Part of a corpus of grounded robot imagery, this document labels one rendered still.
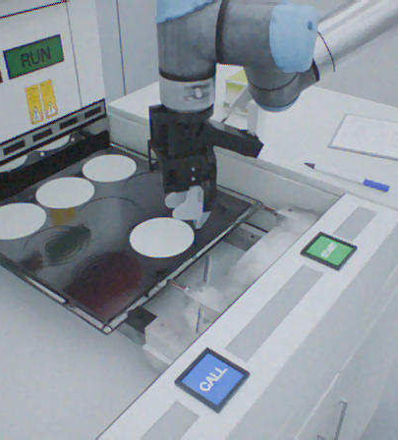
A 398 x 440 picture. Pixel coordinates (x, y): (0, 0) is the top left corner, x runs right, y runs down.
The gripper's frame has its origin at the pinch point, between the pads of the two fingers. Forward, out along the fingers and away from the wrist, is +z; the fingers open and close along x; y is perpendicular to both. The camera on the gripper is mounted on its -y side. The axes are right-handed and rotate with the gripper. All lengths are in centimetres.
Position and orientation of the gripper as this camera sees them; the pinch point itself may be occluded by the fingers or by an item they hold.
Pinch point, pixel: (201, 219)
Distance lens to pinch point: 83.5
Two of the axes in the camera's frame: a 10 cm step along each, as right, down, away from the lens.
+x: 3.7, 5.6, -7.4
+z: 0.0, 8.0, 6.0
